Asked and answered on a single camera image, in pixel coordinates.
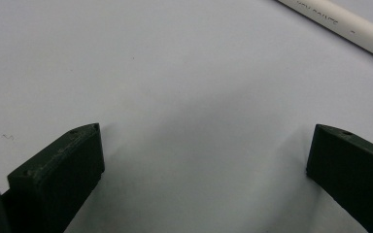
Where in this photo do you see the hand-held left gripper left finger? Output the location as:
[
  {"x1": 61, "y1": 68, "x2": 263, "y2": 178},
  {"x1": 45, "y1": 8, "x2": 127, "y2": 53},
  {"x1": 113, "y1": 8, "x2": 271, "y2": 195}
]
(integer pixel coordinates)
[{"x1": 1, "y1": 122, "x2": 106, "y2": 233}]

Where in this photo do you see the white marker pen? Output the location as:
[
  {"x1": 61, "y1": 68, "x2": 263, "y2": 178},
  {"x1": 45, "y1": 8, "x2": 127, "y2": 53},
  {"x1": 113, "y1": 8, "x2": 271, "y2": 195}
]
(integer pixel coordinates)
[{"x1": 276, "y1": 0, "x2": 373, "y2": 67}]

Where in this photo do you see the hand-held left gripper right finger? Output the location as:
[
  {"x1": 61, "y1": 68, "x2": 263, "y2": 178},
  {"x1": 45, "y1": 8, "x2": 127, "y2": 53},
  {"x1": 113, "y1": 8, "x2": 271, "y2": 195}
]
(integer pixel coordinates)
[{"x1": 306, "y1": 123, "x2": 373, "y2": 233}]

